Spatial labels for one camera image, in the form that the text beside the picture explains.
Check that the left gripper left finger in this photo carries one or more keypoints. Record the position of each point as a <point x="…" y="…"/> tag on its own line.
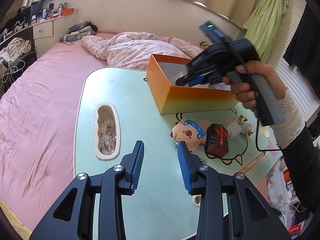
<point x="71" y="215"/>

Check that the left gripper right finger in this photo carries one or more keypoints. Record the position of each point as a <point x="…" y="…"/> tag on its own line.
<point x="231" y="207"/>

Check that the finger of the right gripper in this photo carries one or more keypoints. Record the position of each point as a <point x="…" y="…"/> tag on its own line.
<point x="195" y="81"/>
<point x="183" y="81"/>

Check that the orange gradient cardboard box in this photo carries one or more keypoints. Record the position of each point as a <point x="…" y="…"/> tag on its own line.
<point x="171" y="99"/>

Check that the brown capybara plush keychain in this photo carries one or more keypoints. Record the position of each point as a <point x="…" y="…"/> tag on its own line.
<point x="189" y="132"/>

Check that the beige doll figure keychain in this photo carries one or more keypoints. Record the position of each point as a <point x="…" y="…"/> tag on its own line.
<point x="238" y="126"/>

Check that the dark red mahjong pouch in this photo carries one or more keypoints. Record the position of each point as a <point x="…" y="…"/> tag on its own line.
<point x="216" y="141"/>

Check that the right forearm black sleeve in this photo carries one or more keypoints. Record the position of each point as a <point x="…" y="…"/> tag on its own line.
<point x="300" y="155"/>

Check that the person right hand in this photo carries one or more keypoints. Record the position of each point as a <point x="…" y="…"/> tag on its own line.
<point x="243" y="91"/>

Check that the green hanging cloth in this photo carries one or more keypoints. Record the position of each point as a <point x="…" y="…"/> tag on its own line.
<point x="263" y="24"/>

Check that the pink floral duvet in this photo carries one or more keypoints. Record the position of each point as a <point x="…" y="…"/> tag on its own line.
<point x="132" y="50"/>

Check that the white slatted wardrobe door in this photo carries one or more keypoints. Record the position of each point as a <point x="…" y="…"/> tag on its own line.
<point x="290" y="75"/>

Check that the pink bed sheet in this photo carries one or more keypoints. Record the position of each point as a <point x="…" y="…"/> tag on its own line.
<point x="38" y="115"/>

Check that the grey clothes pile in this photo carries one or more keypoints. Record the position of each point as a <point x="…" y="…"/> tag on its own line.
<point x="78" y="31"/>

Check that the orange desk organizer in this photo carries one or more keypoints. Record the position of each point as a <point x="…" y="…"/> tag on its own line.
<point x="67" y="11"/>

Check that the white drawer desk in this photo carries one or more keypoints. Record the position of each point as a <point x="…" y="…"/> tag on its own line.
<point x="45" y="34"/>

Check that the white clothes heap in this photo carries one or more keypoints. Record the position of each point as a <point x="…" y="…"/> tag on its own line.
<point x="16" y="48"/>

